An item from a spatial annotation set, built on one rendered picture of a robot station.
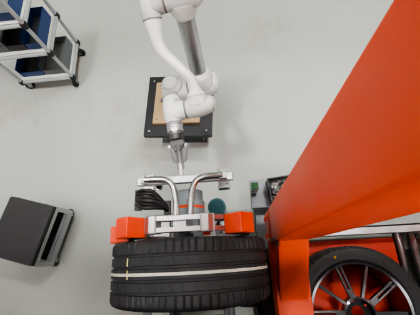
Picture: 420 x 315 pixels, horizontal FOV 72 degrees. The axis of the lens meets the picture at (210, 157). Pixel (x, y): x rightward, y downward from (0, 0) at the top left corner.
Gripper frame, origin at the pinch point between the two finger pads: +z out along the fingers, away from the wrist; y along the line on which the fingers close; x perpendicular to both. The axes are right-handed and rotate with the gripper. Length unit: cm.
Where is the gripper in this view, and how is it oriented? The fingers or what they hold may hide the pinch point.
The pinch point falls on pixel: (180, 169)
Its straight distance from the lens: 159.2
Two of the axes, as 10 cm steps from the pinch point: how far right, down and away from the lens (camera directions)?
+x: 0.6, 0.6, 10.0
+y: 9.9, -1.5, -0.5
